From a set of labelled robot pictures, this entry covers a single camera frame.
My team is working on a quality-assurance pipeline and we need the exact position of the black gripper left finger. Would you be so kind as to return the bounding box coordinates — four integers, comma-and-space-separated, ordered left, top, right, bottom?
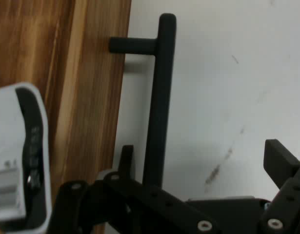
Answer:
48, 145, 223, 234

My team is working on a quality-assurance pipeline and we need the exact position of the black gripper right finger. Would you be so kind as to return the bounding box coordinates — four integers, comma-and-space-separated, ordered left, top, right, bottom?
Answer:
259, 138, 300, 234

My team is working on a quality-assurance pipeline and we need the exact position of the black bar drawer handle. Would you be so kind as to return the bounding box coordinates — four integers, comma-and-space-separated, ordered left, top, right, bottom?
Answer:
108, 13, 177, 190

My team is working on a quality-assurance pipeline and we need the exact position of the light wooden drawer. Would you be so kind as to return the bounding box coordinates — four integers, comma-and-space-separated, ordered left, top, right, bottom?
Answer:
46, 0, 133, 234

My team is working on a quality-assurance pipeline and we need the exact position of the dark brown wooden cabinet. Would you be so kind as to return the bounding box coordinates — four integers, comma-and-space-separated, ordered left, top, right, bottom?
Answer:
0, 0, 76, 152

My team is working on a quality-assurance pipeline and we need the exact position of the silver black wrist camera box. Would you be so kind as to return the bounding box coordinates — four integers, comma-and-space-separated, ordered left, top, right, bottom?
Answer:
0, 82, 52, 232

